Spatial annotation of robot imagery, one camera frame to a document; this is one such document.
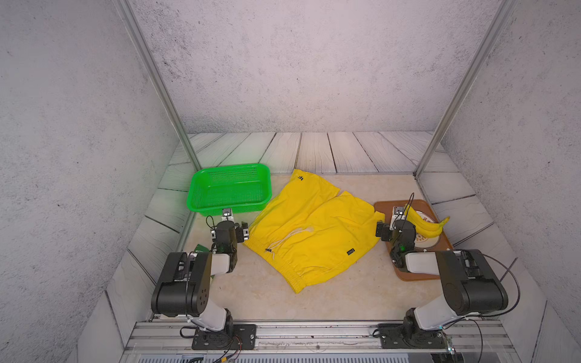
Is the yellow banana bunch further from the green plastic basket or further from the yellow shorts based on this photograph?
the green plastic basket

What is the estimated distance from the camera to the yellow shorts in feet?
2.95

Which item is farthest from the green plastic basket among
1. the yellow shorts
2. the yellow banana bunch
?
the yellow banana bunch
